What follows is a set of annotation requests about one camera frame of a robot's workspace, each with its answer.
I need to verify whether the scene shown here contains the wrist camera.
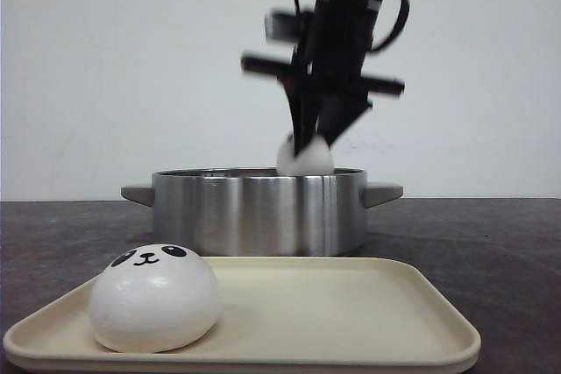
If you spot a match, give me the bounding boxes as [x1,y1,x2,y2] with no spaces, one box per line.
[264,10,314,43]

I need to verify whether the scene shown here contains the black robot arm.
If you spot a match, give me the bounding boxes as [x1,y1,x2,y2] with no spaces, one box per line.
[241,0,410,155]

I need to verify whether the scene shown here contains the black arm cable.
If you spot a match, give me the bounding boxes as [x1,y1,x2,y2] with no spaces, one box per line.
[291,0,412,56]

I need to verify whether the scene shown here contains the cream plastic tray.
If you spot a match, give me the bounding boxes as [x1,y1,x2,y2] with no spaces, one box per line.
[4,257,481,373]

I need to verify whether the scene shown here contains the steel steamer pot grey handles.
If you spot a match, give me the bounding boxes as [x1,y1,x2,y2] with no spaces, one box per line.
[121,168,403,257]

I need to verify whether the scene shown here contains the white panda bun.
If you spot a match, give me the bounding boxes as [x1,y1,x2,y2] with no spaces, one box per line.
[88,243,221,353]
[276,134,335,176]

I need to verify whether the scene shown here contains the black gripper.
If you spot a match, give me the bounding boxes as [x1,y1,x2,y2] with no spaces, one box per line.
[240,0,404,158]

